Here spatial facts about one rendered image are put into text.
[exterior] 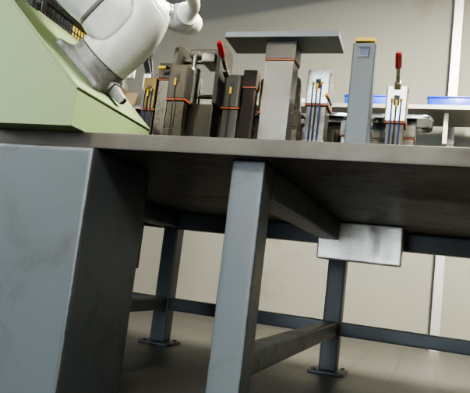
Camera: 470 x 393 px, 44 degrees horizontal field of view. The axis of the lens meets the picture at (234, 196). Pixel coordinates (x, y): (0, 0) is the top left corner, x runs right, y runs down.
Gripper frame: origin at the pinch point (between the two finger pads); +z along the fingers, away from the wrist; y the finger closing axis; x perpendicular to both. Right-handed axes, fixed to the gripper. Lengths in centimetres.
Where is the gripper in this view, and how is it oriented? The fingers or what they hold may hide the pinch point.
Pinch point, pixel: (138, 81)
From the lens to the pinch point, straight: 248.2
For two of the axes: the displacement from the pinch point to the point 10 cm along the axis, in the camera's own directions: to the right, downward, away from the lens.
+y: 2.9, 1.5, 9.4
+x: -9.5, -0.8, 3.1
